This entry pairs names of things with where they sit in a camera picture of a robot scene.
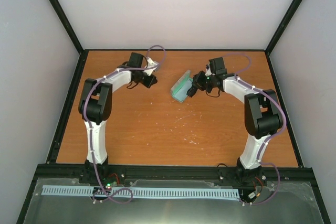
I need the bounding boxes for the grey glasses case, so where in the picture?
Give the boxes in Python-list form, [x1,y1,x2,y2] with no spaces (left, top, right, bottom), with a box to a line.
[170,70,193,99]

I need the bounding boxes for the black sunglasses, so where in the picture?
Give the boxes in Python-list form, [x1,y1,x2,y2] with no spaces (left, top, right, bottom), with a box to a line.
[186,87,197,98]

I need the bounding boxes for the light blue cleaning cloth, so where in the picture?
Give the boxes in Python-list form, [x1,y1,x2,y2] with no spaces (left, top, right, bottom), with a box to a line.
[173,82,192,103]

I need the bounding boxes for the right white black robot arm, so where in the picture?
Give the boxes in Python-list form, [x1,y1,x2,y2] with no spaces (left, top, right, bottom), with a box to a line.
[187,57,287,184]

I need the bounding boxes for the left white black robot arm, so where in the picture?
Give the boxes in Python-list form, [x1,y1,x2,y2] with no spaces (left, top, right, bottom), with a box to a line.
[78,52,160,184]

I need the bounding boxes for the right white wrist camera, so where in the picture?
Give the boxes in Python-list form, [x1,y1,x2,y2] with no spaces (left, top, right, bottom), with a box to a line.
[205,62,214,77]

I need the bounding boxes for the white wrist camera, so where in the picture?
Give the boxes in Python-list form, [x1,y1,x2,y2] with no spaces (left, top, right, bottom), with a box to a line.
[205,62,214,77]
[144,57,161,76]

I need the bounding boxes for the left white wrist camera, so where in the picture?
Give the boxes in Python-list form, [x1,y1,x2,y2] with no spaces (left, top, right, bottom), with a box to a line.
[144,57,161,76]

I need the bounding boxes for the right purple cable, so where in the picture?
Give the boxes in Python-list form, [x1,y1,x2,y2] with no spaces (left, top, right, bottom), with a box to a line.
[220,53,287,207]

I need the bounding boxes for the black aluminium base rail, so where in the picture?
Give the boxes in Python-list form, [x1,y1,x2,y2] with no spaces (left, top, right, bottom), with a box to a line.
[34,164,316,186]

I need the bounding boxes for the light blue cable duct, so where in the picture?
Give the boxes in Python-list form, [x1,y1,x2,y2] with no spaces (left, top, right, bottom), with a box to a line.
[41,185,239,200]

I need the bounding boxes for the left black frame post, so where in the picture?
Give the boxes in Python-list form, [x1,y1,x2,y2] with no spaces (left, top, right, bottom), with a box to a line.
[33,0,85,55]

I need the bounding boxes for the black frame post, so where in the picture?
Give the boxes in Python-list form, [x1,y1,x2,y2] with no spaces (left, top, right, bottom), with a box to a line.
[265,0,320,54]
[33,0,85,55]

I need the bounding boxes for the right black frame post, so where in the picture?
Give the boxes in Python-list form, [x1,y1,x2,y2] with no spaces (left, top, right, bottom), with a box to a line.
[265,0,320,54]

